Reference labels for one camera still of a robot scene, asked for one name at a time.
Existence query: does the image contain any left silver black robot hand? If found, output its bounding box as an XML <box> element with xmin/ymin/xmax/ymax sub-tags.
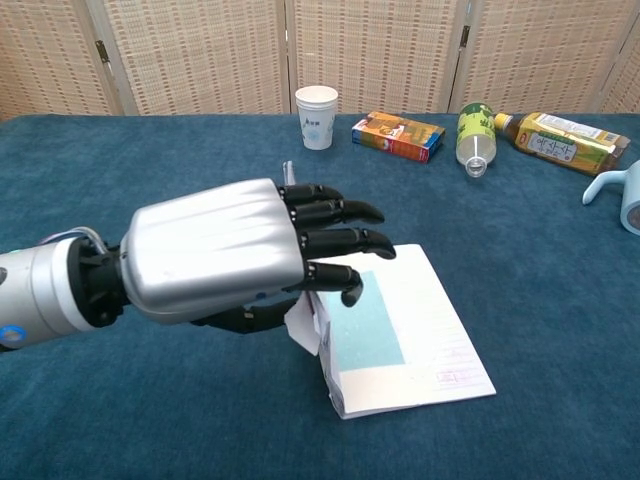
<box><xmin>118</xmin><ymin>178</ymin><xmax>398</xmax><ymax>337</ymax></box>

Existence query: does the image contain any light blue plastic mug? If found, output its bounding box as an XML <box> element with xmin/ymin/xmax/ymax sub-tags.
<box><xmin>581</xmin><ymin>159</ymin><xmax>640</xmax><ymax>235</ymax></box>

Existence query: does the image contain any light blue tasselled bookmark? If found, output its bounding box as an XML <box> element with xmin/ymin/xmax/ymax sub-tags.
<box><xmin>282</xmin><ymin>159</ymin><xmax>414</xmax><ymax>401</ymax></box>

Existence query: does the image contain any yellow-label tea bottle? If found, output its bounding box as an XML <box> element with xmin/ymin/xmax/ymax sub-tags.
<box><xmin>493</xmin><ymin>111</ymin><xmax>632</xmax><ymax>178</ymax></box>

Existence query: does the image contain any orange cardboard snack box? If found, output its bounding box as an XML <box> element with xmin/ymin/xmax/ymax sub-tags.
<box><xmin>350</xmin><ymin>110</ymin><xmax>447</xmax><ymax>165</ymax></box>

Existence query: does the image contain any clear green-label plastic bottle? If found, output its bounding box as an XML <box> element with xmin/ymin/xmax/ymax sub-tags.
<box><xmin>455</xmin><ymin>101</ymin><xmax>499</xmax><ymax>180</ymax></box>

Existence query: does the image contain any dark blue table cloth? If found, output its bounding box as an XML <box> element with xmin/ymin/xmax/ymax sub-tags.
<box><xmin>0</xmin><ymin>112</ymin><xmax>640</xmax><ymax>480</ymax></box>

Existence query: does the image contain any white paper cup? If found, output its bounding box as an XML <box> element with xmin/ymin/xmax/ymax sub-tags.
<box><xmin>294</xmin><ymin>85</ymin><xmax>339</xmax><ymax>152</ymax></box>

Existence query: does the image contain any woven bamboo folding screen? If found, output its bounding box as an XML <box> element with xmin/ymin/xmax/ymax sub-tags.
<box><xmin>0</xmin><ymin>0</ymin><xmax>640</xmax><ymax>119</ymax></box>

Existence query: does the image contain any white lined notebook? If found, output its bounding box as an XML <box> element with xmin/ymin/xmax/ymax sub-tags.
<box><xmin>283</xmin><ymin>243</ymin><xmax>498</xmax><ymax>421</ymax></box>

